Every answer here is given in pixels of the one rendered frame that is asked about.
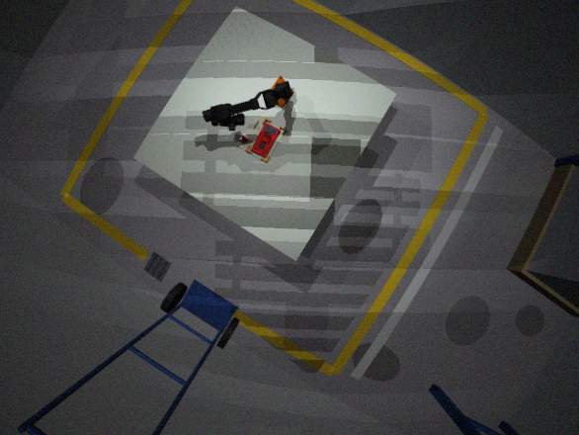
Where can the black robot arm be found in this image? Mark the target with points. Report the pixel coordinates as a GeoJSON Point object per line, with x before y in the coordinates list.
{"type": "Point", "coordinates": [222, 112]}

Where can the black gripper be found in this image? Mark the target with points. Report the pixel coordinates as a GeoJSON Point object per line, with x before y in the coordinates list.
{"type": "Point", "coordinates": [236, 120]}

